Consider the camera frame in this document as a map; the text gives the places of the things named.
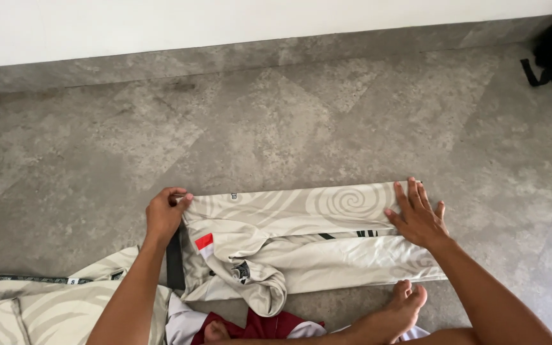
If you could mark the beige striped-print garment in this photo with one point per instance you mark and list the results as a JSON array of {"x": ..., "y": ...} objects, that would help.
[{"x": 55, "y": 311}]

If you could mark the person's right hand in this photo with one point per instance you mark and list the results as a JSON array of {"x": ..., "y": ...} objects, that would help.
[{"x": 419, "y": 223}]

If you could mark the white and maroon garment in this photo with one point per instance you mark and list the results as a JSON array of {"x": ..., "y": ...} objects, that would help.
[{"x": 261, "y": 328}]

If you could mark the person's left hand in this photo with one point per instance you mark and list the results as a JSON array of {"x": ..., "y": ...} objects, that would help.
[{"x": 163, "y": 218}]

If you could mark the person's bare foot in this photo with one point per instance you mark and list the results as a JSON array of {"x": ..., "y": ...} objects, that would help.
[{"x": 396, "y": 309}]

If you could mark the beige swirl-print jersey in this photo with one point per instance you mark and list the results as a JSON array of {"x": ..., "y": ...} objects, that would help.
[{"x": 304, "y": 258}]

